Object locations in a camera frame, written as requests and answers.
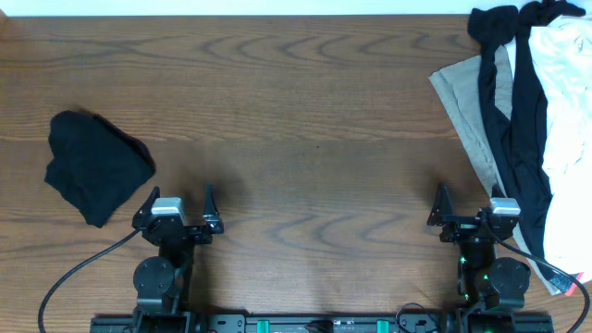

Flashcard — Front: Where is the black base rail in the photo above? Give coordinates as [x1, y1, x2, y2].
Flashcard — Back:
[90, 312, 554, 333]

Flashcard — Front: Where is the grey cloth with red tag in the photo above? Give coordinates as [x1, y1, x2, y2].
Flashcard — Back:
[549, 273, 577, 296]

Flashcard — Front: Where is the black garment in pile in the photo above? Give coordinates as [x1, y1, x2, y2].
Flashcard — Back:
[466, 0, 586, 283]

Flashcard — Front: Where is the white wrinkled garment in pile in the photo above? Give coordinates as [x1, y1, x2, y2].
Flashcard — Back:
[519, 14, 591, 283]

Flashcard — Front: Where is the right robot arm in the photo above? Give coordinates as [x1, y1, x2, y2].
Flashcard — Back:
[426, 183, 531, 333]

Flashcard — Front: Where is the beige garment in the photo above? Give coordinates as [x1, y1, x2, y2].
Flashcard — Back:
[428, 44, 563, 296]

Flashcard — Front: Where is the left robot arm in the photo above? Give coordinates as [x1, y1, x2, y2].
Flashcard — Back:
[131, 185, 224, 333]

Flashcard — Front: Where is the folded black cloth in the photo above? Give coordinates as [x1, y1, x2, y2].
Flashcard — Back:
[44, 110, 156, 228]

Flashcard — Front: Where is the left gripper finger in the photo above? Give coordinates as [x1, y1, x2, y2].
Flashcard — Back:
[137, 186, 160, 216]
[203, 184, 219, 216]

